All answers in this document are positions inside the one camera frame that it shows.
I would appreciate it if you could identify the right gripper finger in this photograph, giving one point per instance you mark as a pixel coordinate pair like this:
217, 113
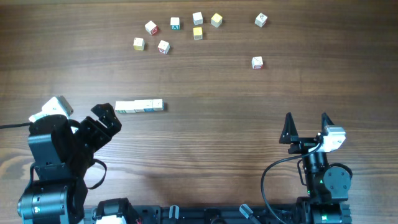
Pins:
289, 133
326, 124

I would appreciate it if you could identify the white block top row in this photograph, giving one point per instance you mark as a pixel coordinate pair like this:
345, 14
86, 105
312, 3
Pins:
197, 18

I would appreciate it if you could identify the white block far right top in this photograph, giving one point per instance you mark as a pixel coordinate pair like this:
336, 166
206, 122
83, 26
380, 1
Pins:
261, 20

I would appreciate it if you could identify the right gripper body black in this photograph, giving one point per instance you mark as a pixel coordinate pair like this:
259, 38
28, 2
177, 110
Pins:
302, 146

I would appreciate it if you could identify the yellow top block upper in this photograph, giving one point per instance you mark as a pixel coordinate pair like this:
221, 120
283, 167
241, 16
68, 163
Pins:
216, 20

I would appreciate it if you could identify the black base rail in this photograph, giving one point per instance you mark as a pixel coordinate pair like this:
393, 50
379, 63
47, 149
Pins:
289, 213

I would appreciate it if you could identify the block with green A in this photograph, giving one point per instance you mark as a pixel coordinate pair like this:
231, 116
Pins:
175, 23

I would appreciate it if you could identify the yellow block lower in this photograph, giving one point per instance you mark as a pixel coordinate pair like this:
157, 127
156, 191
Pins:
197, 33

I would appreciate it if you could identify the block with red M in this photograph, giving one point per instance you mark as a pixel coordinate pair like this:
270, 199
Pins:
151, 28

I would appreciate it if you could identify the block red side top row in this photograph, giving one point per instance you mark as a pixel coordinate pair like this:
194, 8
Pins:
158, 104

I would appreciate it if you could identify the yellow side block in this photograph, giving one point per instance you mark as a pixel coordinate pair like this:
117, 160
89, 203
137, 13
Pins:
139, 44

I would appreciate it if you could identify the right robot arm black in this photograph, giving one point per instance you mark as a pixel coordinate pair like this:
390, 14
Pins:
327, 184

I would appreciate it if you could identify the block with number eight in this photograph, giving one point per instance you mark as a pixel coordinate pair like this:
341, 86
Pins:
148, 105

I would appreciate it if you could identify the block red W side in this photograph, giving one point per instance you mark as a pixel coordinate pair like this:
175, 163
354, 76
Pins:
163, 47

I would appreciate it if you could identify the block with J and A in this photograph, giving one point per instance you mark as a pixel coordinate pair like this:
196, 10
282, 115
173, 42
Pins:
120, 107

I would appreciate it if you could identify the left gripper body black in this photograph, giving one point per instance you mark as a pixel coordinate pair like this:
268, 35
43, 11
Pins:
92, 136

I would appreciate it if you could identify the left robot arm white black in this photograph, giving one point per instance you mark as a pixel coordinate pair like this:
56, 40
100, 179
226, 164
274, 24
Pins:
63, 150

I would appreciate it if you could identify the block with red I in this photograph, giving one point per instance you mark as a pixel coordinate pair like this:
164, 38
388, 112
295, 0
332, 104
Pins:
257, 63

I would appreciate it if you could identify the block with seven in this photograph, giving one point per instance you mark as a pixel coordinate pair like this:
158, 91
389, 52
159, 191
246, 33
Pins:
139, 106

